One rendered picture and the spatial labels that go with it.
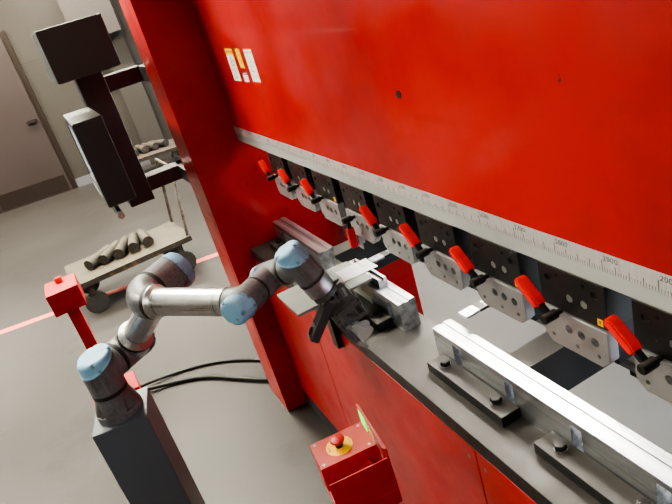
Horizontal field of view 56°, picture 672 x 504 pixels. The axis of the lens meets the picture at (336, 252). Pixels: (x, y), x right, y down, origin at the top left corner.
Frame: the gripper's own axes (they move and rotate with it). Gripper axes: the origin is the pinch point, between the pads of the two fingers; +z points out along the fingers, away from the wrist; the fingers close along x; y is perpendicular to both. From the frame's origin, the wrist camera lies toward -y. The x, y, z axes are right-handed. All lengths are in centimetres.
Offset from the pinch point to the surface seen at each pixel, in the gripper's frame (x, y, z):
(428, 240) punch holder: -15.2, 29.6, -19.9
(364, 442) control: -12.4, -15.2, 15.3
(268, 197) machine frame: 122, -2, -14
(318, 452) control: -9.6, -26.4, 10.7
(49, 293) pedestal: 171, -120, -35
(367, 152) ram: 4, 33, -39
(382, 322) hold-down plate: 19.3, 6.8, 9.9
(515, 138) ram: -51, 48, -43
